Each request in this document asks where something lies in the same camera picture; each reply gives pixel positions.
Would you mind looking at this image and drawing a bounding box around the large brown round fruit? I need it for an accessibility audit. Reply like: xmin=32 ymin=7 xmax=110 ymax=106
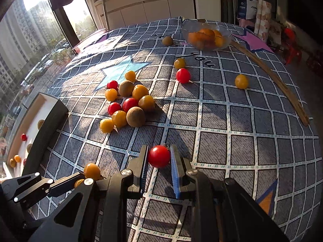
xmin=26 ymin=143 xmax=32 ymax=153

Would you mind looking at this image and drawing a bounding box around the red cherry tomato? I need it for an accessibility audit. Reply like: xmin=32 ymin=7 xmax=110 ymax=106
xmin=21 ymin=133 xmax=27 ymax=142

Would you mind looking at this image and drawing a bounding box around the yellow tomato upper pair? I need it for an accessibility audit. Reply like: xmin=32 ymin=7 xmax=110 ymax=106
xmin=74 ymin=179 xmax=84 ymax=189

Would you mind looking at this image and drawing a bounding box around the yellow tomato pair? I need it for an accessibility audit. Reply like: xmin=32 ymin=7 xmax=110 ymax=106
xmin=74 ymin=179 xmax=84 ymax=189
xmin=84 ymin=163 xmax=102 ymax=181

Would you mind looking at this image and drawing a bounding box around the yellow tomato lower pair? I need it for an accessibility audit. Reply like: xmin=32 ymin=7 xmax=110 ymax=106
xmin=84 ymin=163 xmax=102 ymax=181

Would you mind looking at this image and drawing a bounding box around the brown fruit cluster centre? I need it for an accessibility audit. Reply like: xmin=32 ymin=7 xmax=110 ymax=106
xmin=126 ymin=106 xmax=146 ymax=127

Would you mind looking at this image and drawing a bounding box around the orange tomato cluster centre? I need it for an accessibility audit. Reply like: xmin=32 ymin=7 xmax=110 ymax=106
xmin=112 ymin=110 xmax=128 ymax=128

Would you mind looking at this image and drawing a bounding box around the yellow tomato cluster left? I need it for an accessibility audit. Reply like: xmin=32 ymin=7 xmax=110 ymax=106
xmin=100 ymin=119 xmax=114 ymax=134

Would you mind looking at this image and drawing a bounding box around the dark orange tomato cluster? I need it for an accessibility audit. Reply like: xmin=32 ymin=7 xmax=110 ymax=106
xmin=138 ymin=95 xmax=155 ymax=112

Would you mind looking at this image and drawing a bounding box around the white tray with dark rim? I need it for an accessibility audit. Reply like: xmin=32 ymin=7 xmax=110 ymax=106
xmin=3 ymin=92 xmax=68 ymax=179

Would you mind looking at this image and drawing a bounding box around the orange tomato cluster top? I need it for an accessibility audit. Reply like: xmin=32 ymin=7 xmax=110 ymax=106
xmin=132 ymin=84 xmax=149 ymax=100

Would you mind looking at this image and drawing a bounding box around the yellow tomato by star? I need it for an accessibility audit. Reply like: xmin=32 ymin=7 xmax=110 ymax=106
xmin=105 ymin=89 xmax=118 ymax=102

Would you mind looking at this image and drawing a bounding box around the brown fruit by star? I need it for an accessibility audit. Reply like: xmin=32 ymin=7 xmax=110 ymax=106
xmin=118 ymin=80 xmax=134 ymax=97

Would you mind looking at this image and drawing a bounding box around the grid patterned star tablecloth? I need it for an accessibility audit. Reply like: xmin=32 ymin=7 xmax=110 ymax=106
xmin=38 ymin=19 xmax=322 ymax=241

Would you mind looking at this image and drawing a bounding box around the red tomato by star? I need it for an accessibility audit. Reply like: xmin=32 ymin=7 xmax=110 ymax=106
xmin=107 ymin=80 xmax=118 ymax=90

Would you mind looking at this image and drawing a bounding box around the small yellow tomato on star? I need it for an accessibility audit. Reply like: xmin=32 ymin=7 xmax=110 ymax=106
xmin=125 ymin=71 xmax=136 ymax=82

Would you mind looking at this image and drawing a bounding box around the lone red tomato far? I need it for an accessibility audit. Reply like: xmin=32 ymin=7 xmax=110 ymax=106
xmin=176 ymin=68 xmax=191 ymax=84

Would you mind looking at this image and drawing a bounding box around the small yellow tomato far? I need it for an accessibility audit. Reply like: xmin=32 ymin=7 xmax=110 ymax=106
xmin=174 ymin=58 xmax=186 ymax=69

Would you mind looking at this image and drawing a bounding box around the lone yellow tomato right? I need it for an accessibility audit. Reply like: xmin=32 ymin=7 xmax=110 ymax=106
xmin=234 ymin=74 xmax=249 ymax=90

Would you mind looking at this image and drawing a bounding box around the red plastic basin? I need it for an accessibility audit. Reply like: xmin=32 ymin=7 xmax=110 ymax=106
xmin=72 ymin=28 xmax=108 ymax=55

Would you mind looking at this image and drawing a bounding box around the long wooden stick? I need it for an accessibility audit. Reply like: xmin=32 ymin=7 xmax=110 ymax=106
xmin=231 ymin=41 xmax=309 ymax=126

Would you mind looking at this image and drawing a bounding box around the clear glass fruit bowl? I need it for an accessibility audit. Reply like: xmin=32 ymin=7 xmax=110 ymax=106
xmin=181 ymin=19 xmax=233 ymax=51

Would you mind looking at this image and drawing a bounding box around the red plastic stool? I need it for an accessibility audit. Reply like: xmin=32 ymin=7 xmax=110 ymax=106
xmin=282 ymin=27 xmax=302 ymax=65

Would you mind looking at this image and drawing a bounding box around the white sideboard cabinet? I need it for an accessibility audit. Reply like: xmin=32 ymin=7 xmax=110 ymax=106
xmin=94 ymin=0 xmax=195 ymax=29

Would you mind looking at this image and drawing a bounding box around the white and blue bag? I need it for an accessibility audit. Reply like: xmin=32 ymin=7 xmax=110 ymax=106
xmin=237 ymin=0 xmax=258 ymax=20

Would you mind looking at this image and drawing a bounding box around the patterned gift bag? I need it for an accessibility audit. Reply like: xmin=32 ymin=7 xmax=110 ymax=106
xmin=254 ymin=0 xmax=272 ymax=43

